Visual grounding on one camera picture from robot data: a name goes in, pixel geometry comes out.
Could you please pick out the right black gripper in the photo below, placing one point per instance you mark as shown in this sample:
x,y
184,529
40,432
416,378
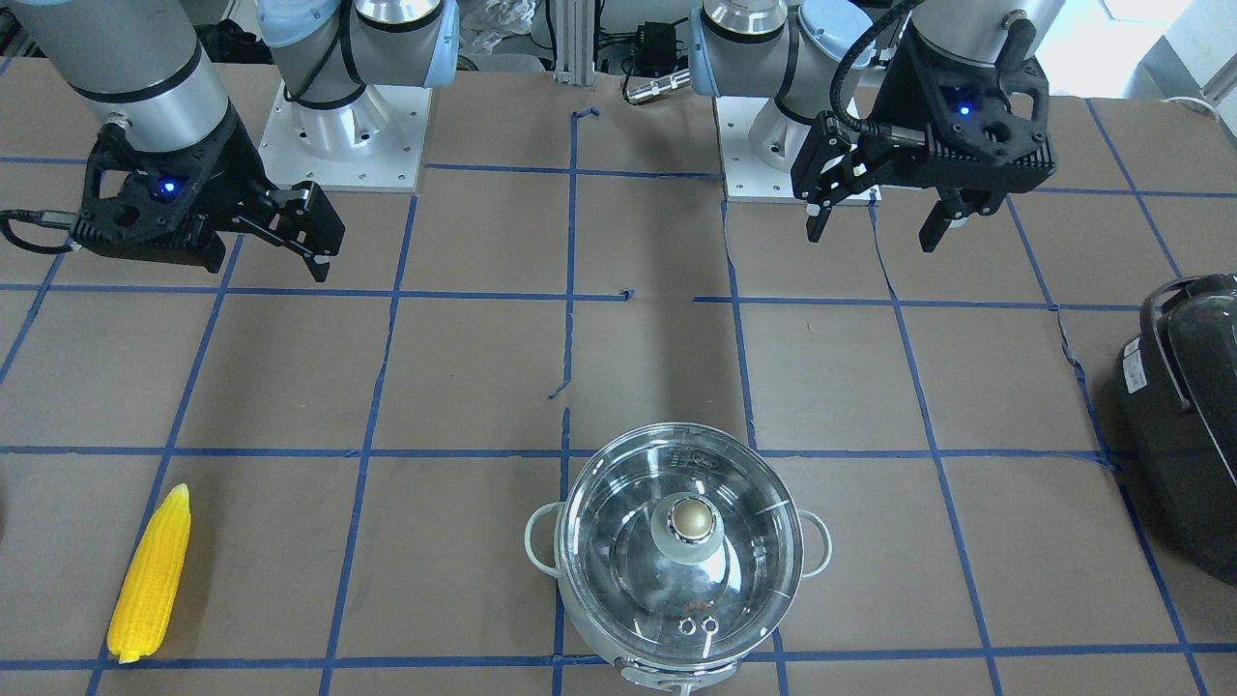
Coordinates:
x,y
230,181

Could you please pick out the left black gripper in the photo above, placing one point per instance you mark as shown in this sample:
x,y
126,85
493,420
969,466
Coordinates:
x,y
902,100

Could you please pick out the yellow plastic corn cob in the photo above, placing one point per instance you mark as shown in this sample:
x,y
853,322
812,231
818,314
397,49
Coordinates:
x,y
145,604

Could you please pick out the glass pot lid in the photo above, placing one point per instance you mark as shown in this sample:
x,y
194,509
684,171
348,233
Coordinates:
x,y
678,541

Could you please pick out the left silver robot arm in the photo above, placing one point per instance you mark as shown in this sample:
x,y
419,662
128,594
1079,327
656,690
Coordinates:
x,y
826,55

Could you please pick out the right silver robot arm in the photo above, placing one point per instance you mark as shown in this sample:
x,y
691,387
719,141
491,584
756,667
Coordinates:
x,y
145,61

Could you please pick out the steel electric cooking pot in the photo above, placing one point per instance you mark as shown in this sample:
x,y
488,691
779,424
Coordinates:
x,y
676,619

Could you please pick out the dark rice cooker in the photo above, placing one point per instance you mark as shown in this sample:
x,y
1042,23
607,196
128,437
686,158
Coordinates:
x,y
1178,394

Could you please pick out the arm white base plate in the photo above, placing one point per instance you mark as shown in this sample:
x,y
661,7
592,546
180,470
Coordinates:
x,y
758,144
375,144

